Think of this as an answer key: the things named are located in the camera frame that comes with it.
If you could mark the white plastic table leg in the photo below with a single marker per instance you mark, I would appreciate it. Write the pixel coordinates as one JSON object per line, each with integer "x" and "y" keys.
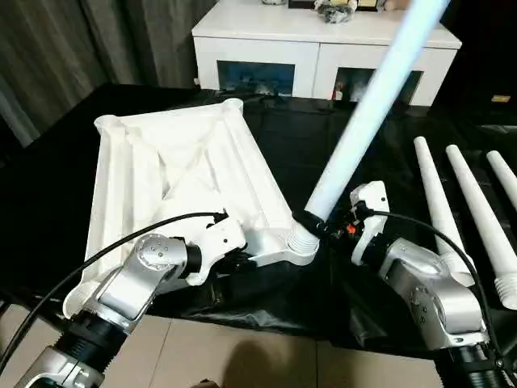
{"x": 480, "y": 218}
{"x": 363, "y": 121}
{"x": 436, "y": 202}
{"x": 505, "y": 169}

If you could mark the white plastic table top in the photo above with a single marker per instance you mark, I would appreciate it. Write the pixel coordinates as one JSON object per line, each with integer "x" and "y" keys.
{"x": 161, "y": 161}

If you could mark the small dark grey gadget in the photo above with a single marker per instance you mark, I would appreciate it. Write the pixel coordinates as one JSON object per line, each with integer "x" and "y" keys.
{"x": 266, "y": 93}

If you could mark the white cabinet with glass doors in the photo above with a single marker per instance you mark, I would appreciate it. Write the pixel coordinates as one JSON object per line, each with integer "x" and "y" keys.
{"x": 315, "y": 52}

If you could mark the black mat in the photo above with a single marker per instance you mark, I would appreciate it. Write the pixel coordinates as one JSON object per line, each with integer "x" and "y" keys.
{"x": 60, "y": 169}

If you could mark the small yellow tag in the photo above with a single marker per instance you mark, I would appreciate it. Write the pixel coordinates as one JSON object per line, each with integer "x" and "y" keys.
{"x": 500, "y": 98}

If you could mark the dark crumpled plastic bag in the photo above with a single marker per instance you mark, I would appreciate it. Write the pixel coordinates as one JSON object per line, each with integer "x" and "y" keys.
{"x": 335, "y": 11}

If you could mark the grey curtain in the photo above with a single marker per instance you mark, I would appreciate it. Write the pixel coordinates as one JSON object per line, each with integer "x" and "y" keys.
{"x": 72, "y": 52}

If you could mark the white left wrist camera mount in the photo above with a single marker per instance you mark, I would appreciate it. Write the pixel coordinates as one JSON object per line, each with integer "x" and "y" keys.
{"x": 222, "y": 238}

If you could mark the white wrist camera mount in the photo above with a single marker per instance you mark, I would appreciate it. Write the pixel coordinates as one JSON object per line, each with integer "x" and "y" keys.
{"x": 222, "y": 238}
{"x": 371, "y": 210}

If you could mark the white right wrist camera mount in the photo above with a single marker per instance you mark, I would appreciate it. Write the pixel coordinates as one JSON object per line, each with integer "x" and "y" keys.
{"x": 371, "y": 210}

